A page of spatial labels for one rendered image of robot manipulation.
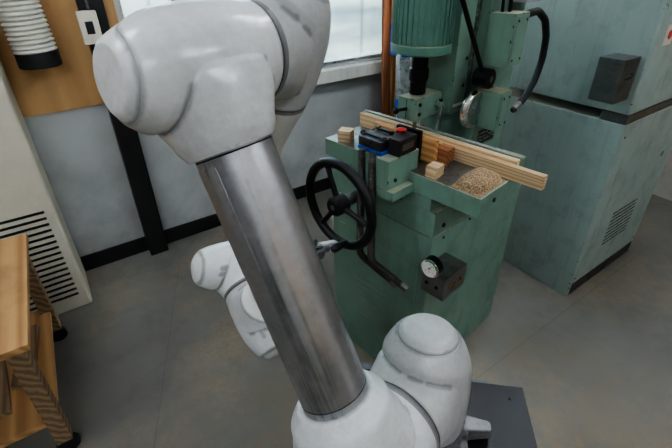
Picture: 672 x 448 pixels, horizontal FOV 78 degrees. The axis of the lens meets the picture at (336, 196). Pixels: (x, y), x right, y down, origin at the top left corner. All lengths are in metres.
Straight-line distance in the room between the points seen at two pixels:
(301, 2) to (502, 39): 0.89
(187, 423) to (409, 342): 1.18
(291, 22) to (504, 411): 0.85
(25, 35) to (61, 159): 0.60
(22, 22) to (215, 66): 1.60
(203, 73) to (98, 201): 2.02
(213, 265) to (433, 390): 0.51
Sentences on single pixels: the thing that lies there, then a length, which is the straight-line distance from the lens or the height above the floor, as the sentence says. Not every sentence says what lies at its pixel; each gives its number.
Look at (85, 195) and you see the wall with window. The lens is 2.43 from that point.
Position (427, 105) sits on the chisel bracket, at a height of 1.04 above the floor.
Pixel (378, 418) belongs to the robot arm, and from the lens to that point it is 0.63.
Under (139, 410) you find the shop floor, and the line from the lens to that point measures 1.87.
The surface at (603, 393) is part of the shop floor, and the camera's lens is 2.01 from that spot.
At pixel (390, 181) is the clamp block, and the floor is 0.90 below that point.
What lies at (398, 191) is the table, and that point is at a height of 0.87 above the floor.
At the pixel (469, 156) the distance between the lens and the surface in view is 1.28.
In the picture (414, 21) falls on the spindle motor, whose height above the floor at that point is 1.29.
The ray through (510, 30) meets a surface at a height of 1.26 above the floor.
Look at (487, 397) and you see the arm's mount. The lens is 1.04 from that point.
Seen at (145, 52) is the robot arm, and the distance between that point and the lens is 0.46.
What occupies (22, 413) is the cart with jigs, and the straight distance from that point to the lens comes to 1.81.
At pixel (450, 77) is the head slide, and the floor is 1.12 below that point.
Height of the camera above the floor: 1.44
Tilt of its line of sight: 30 degrees down
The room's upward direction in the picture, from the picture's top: 1 degrees counter-clockwise
